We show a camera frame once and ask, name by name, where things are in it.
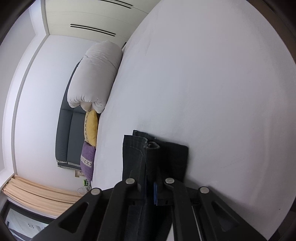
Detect beige curtain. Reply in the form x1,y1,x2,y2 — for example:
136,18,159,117
2,175,85,219

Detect white rolled duvet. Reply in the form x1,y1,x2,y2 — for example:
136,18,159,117
67,40,123,114

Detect grey upholstered headboard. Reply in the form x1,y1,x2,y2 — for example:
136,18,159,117
55,60,87,168

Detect purple pillow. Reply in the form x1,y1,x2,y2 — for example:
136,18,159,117
80,141,96,181

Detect white wire basket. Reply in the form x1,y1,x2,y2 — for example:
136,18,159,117
77,179,92,197

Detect black framed glass door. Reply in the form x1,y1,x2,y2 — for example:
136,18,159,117
0,199,53,239

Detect cream wardrobe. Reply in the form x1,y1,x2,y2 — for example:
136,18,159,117
42,0,162,44

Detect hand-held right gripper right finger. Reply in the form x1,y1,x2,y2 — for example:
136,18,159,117
153,177,269,241

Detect black denim pants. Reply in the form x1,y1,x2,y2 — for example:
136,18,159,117
121,130,189,241

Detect yellow pillow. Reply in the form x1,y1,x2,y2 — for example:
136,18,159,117
84,109,99,147

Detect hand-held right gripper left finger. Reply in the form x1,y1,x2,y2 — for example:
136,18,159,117
32,177,148,241

